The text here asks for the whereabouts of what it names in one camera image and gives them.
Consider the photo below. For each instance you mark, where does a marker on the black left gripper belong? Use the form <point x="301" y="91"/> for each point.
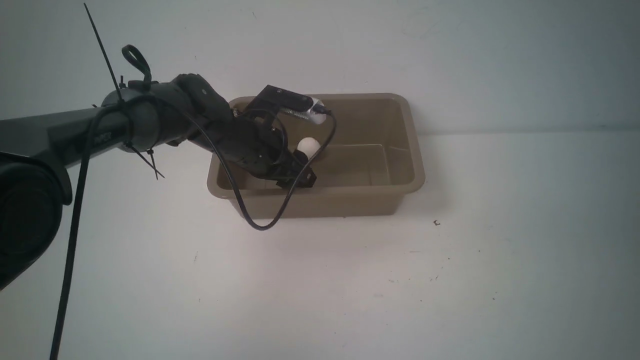
<point x="248" y="142"/>

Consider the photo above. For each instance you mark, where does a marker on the white ball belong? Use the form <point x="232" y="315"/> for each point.
<point x="309" y="146"/>

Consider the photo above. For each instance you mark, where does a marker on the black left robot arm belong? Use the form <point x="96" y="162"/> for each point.
<point x="36" y="151"/>

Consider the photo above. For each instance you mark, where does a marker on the tan plastic bin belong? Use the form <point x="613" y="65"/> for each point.
<point x="371" y="164"/>

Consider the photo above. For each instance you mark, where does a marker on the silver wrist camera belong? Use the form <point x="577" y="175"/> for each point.
<point x="272" y="101"/>

